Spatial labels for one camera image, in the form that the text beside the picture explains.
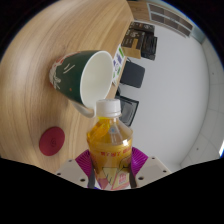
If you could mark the dark green printed mug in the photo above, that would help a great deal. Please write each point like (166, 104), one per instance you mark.
(71, 78)

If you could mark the flat round red coaster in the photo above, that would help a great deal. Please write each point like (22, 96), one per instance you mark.
(51, 141)

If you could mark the wooden glass-door shelf cabinet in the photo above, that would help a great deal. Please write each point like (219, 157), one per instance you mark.
(166, 18)

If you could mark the large dark printed box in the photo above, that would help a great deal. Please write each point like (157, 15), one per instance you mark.
(135, 31)

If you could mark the yellow drink bottle white cap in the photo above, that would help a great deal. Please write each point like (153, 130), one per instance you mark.
(110, 146)

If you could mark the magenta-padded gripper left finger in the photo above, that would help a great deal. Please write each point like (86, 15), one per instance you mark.
(71, 170)

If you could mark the black mesh office chair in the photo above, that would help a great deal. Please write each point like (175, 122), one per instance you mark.
(128, 110)

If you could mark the colourful printed leaflet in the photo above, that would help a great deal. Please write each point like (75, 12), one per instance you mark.
(118, 63)

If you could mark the dark padded office chair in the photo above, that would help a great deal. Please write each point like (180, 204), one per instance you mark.
(132, 74)

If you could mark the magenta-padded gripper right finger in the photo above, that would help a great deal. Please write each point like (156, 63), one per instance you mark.
(153, 168)

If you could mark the small dark printed box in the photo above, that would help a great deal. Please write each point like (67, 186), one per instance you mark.
(150, 46)

